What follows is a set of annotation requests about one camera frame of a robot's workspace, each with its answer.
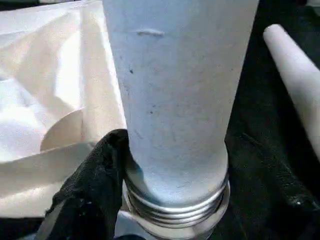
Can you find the white plastic table top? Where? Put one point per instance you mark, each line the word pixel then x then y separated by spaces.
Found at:
pixel 37 75

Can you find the black work mat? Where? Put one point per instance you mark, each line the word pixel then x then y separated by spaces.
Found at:
pixel 255 75

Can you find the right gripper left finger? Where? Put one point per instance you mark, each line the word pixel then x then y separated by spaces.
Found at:
pixel 92 190

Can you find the white plastic table leg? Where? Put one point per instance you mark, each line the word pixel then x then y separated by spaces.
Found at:
pixel 287 75
pixel 175 100

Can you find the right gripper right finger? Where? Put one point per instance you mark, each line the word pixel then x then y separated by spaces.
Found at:
pixel 265 200

